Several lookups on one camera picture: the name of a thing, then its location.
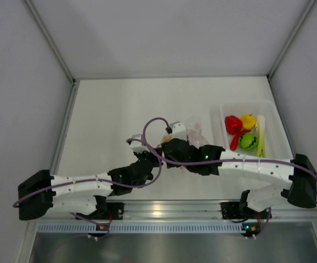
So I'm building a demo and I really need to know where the clear polka dot zip bag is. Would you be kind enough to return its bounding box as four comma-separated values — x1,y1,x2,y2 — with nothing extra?
161,116,211,173

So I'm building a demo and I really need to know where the red toy chili pepper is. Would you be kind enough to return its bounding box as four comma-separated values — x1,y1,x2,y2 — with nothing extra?
229,130,250,151

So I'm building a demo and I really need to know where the green toy pepper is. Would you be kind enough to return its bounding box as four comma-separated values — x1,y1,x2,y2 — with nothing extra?
239,133,258,151

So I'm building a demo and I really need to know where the yellow toy pear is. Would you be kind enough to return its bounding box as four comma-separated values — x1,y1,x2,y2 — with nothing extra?
241,114,256,130

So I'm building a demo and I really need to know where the pale green toy celery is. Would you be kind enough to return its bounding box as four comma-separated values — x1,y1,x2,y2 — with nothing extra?
255,115,266,158

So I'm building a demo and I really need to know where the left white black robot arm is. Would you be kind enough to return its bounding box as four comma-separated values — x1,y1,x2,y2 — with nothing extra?
13,151,162,221

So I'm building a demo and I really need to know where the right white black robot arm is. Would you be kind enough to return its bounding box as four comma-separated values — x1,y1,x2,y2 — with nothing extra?
162,139,317,218

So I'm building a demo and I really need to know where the white plastic basket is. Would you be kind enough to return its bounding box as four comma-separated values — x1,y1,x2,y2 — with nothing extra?
210,100,293,159

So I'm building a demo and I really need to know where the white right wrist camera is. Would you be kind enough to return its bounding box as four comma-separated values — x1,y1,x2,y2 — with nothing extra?
169,122,188,141

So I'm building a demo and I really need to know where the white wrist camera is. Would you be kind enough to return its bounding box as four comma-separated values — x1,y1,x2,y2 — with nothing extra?
169,122,188,141
128,134,148,153

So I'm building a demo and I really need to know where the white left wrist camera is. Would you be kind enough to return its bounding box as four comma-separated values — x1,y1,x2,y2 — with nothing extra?
128,134,148,153

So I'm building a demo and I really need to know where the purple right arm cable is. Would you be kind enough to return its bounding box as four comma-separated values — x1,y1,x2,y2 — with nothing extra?
142,117,317,192

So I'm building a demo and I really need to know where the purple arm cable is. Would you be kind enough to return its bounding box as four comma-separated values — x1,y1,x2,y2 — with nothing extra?
142,117,317,192
12,138,164,209

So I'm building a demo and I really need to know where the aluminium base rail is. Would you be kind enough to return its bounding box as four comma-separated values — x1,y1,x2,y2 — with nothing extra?
37,199,317,221

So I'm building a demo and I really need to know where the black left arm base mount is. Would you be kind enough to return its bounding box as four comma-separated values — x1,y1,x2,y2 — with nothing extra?
77,202,124,220

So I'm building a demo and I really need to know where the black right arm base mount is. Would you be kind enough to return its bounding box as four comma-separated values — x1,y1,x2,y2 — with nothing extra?
220,190,269,222

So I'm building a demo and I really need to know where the slotted white cable duct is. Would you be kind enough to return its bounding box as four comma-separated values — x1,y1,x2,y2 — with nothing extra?
37,222,251,234

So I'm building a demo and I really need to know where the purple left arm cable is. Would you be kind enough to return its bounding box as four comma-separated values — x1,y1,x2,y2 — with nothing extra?
12,138,164,209

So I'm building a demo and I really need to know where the aluminium frame post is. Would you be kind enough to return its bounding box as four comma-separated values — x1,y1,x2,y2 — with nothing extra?
21,0,75,84

